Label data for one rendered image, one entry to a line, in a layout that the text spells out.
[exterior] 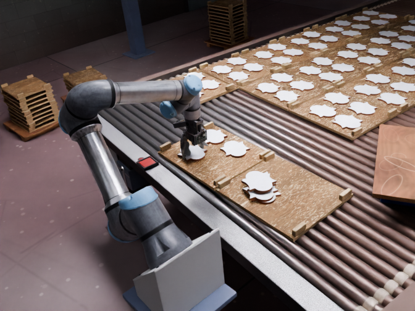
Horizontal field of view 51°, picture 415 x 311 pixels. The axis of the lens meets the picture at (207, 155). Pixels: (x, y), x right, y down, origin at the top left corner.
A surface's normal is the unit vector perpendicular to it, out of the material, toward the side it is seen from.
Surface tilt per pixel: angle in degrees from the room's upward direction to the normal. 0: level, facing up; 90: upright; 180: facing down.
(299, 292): 0
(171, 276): 90
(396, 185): 0
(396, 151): 0
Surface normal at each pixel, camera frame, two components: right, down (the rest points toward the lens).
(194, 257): 0.65, 0.36
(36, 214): -0.08, -0.83
